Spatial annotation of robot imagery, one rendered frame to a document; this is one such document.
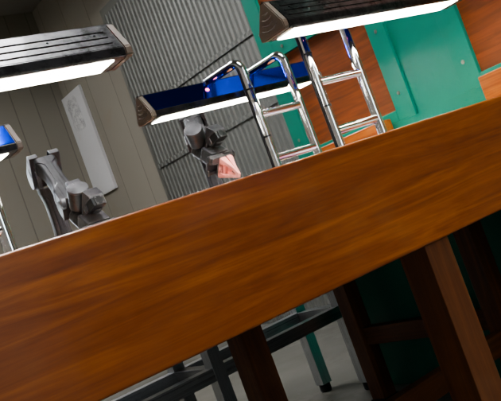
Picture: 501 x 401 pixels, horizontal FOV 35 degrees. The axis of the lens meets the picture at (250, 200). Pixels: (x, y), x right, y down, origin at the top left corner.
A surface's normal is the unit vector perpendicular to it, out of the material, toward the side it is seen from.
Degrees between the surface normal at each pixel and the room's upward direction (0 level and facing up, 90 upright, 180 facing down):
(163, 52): 90
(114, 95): 90
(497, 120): 90
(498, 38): 90
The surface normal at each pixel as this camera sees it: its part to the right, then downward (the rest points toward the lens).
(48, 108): 0.56, -0.23
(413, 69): -0.75, 0.26
